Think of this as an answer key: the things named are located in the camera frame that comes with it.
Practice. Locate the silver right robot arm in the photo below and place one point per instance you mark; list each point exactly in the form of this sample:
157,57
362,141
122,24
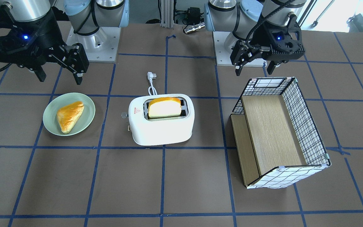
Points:
86,16

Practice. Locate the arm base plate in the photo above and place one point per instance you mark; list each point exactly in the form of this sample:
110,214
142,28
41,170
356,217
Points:
223,44
100,47

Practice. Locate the golden triangular pastry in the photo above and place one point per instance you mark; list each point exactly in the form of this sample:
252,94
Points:
68,116

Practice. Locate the white two-slot toaster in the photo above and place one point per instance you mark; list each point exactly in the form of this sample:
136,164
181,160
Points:
159,131

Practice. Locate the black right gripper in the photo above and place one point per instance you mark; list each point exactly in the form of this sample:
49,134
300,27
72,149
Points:
46,37

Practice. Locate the wire grid storage basket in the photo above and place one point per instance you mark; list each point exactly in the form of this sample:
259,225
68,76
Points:
277,140

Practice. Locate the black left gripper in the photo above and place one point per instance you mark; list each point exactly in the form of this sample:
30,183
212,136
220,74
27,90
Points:
261,37

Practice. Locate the silver metal cylinder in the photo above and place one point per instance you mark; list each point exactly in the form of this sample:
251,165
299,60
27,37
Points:
189,29

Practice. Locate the yellow bread slice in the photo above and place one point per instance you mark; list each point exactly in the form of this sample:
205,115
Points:
164,107

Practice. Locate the black power adapter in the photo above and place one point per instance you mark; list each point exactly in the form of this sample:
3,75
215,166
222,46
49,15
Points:
193,13

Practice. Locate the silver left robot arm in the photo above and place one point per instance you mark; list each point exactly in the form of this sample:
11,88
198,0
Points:
242,18

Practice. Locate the light green plate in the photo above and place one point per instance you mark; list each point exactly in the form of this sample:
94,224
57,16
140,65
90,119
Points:
85,109

